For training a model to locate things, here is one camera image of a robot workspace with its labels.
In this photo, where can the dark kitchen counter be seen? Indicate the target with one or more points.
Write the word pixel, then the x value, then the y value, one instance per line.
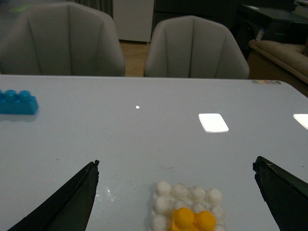
pixel 220 11

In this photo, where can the blue toy block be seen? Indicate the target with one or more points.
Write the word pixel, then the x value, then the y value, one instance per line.
pixel 14 103

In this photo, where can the yellow toy block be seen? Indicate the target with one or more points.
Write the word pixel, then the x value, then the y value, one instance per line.
pixel 184 219

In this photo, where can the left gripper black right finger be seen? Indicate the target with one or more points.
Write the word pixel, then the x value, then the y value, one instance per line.
pixel 285 194

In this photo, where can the white studded base plate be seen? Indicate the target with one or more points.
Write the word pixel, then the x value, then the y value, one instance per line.
pixel 168 197

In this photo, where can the brown sofa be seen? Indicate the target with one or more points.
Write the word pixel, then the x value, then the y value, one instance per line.
pixel 270 60

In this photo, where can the black appliance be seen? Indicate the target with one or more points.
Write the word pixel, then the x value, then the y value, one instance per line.
pixel 262 23

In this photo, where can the white drawer cabinet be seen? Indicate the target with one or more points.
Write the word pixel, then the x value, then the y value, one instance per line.
pixel 133 19

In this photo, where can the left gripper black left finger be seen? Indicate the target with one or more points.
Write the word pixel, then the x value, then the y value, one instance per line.
pixel 69 208

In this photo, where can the right grey armchair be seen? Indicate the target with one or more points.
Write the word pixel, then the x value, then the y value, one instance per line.
pixel 193 47

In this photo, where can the left grey armchair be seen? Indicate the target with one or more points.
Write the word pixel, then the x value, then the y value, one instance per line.
pixel 62 39

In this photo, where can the grey armchair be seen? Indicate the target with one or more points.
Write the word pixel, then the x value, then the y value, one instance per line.
pixel 62 39
pixel 193 47

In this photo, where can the coloured sticker strip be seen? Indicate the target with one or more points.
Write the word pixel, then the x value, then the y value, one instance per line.
pixel 273 82

